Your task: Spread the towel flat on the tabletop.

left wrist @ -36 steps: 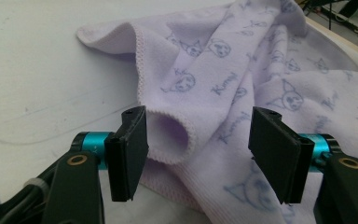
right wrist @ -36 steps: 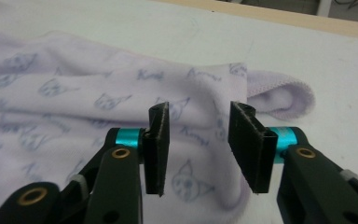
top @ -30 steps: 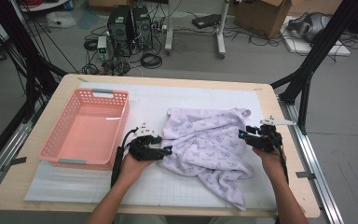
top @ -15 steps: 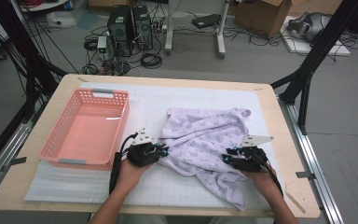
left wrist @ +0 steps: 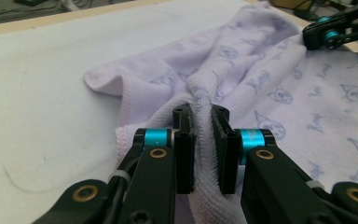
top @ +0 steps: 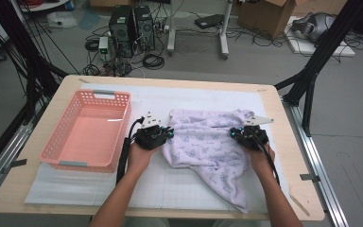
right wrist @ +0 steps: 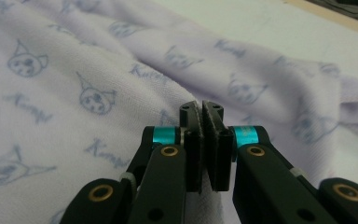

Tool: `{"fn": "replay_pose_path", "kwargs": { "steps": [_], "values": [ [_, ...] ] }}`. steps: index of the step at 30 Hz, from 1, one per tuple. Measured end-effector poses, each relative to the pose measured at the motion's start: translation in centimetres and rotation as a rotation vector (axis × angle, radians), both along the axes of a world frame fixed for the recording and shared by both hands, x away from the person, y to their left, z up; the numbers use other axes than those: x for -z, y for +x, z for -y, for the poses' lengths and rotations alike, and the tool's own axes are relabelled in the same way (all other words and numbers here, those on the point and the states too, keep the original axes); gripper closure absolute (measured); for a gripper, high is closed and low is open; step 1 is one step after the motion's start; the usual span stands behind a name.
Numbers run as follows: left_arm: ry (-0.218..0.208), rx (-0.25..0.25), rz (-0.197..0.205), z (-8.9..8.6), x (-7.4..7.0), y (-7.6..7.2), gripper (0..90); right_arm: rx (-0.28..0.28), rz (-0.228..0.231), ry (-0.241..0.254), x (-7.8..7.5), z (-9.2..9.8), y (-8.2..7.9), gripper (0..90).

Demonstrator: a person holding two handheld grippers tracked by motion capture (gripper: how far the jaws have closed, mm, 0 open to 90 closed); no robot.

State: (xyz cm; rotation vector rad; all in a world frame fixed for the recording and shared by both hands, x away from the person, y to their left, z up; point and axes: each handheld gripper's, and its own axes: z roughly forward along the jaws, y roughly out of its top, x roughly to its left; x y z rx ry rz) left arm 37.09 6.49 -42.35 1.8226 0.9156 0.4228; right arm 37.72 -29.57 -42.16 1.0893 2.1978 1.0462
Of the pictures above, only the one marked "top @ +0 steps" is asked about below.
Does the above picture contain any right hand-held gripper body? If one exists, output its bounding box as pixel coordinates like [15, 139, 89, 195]
[239, 115, 274, 150]

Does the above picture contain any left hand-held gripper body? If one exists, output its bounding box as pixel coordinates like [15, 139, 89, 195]
[133, 111, 167, 150]

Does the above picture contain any lilac printed cloth garment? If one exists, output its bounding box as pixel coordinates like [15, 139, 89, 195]
[162, 108, 256, 215]

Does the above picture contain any person's left hand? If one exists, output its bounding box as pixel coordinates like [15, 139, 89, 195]
[127, 143, 160, 173]

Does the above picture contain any person's right hand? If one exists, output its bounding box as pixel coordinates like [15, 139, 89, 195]
[248, 143, 276, 178]

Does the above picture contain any white grid mat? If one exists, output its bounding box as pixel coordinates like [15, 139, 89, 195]
[24, 82, 286, 213]

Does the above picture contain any pink plastic basket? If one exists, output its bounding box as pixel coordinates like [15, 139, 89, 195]
[38, 89, 132, 174]

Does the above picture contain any white box with green label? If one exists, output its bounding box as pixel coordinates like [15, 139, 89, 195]
[97, 36, 110, 55]

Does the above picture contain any white foam board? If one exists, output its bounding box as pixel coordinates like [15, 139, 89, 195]
[285, 17, 356, 58]

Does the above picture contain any black computer tower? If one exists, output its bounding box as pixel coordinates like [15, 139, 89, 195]
[133, 5, 156, 51]
[108, 5, 136, 59]

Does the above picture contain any flat black device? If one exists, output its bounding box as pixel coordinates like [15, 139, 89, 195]
[194, 13, 225, 30]

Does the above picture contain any open cardboard box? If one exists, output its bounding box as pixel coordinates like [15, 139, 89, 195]
[237, 0, 299, 40]

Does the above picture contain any grey rounded device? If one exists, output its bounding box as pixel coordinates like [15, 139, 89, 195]
[291, 11, 337, 44]

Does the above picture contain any clear plastic bag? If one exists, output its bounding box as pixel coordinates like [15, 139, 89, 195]
[46, 11, 78, 28]

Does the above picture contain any beige cabinet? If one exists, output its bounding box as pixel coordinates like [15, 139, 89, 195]
[296, 0, 349, 16]

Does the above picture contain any round white table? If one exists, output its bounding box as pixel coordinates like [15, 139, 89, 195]
[18, 0, 70, 13]

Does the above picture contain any black sleeved gripper cable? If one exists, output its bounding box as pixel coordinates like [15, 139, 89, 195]
[251, 129, 282, 187]
[115, 116, 146, 185]

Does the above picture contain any grey bracket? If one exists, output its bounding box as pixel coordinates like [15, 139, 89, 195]
[300, 173, 321, 183]
[2, 158, 28, 174]

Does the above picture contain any coil of black cable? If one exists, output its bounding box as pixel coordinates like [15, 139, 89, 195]
[142, 53, 165, 71]

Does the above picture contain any aluminium rail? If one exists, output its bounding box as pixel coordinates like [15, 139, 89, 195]
[282, 97, 350, 227]
[0, 103, 50, 207]

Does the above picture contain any black metal frame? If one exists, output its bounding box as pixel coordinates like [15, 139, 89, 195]
[273, 0, 363, 137]
[0, 0, 69, 125]

